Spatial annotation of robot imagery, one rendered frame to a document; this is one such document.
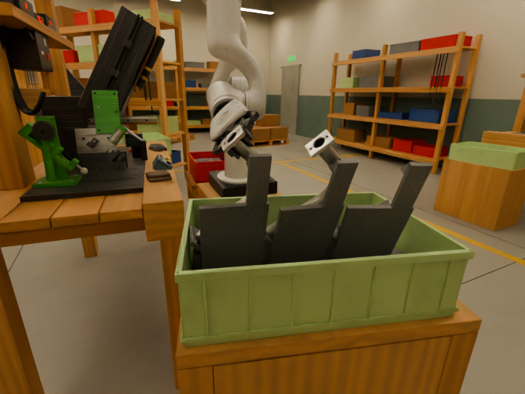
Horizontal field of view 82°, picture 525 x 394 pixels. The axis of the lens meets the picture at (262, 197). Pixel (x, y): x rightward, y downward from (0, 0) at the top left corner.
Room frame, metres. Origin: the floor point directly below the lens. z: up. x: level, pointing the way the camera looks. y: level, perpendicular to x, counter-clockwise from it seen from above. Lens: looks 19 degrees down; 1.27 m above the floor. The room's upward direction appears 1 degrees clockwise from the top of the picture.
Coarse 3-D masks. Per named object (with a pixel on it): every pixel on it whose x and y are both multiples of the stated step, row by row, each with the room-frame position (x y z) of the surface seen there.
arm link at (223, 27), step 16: (208, 0) 0.89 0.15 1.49; (224, 0) 0.87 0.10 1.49; (240, 0) 0.90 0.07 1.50; (208, 16) 0.88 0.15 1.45; (224, 16) 0.85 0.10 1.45; (240, 16) 0.89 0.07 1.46; (208, 32) 0.87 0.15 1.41; (224, 32) 0.85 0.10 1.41; (240, 32) 0.89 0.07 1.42; (208, 48) 0.87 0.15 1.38; (224, 48) 0.84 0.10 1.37; (240, 48) 0.85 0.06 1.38; (240, 64) 0.87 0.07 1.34; (256, 64) 0.85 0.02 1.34; (256, 80) 0.84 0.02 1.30; (256, 96) 0.83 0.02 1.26
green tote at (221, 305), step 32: (352, 192) 0.96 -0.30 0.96; (192, 224) 0.80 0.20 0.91; (416, 224) 0.73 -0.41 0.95; (192, 256) 0.72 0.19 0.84; (384, 256) 0.54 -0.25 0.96; (416, 256) 0.54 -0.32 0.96; (448, 256) 0.55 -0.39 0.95; (192, 288) 0.47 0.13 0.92; (224, 288) 0.48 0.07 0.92; (256, 288) 0.49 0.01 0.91; (288, 288) 0.50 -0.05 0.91; (320, 288) 0.51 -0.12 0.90; (352, 288) 0.52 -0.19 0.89; (384, 288) 0.54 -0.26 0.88; (416, 288) 0.55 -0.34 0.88; (448, 288) 0.56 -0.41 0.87; (192, 320) 0.47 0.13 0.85; (224, 320) 0.48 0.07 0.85; (256, 320) 0.49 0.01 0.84; (288, 320) 0.50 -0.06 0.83; (320, 320) 0.51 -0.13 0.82; (352, 320) 0.52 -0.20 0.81; (384, 320) 0.54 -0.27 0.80; (416, 320) 0.55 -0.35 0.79
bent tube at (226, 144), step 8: (240, 128) 0.60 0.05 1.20; (232, 136) 0.61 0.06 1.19; (240, 136) 0.58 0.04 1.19; (224, 144) 0.60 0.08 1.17; (232, 144) 0.58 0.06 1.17; (240, 144) 0.59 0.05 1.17; (240, 152) 0.60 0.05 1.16; (248, 152) 0.60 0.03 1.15; (256, 152) 0.61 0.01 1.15; (240, 200) 0.65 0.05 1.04
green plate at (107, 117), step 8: (96, 96) 1.53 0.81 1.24; (104, 96) 1.54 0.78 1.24; (112, 96) 1.56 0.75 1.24; (96, 104) 1.52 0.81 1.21; (104, 104) 1.53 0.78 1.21; (112, 104) 1.55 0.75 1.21; (96, 112) 1.51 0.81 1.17; (104, 112) 1.52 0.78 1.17; (112, 112) 1.54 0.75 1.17; (96, 120) 1.50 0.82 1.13; (104, 120) 1.51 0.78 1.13; (112, 120) 1.52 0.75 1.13; (120, 120) 1.54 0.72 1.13; (96, 128) 1.49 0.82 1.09; (104, 128) 1.50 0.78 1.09; (112, 128) 1.51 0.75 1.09
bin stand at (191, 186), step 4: (188, 172) 1.81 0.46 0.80; (188, 176) 1.72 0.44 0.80; (188, 180) 1.66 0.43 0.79; (192, 180) 1.64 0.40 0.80; (188, 184) 1.68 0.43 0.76; (192, 184) 1.55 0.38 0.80; (196, 184) 1.55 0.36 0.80; (188, 188) 1.80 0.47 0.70; (192, 188) 1.53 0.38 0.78; (196, 188) 1.54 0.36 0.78; (188, 192) 1.80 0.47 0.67; (192, 192) 1.53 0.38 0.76; (196, 192) 1.54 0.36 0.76; (188, 196) 1.80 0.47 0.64; (192, 196) 1.56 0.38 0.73; (196, 196) 1.55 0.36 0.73
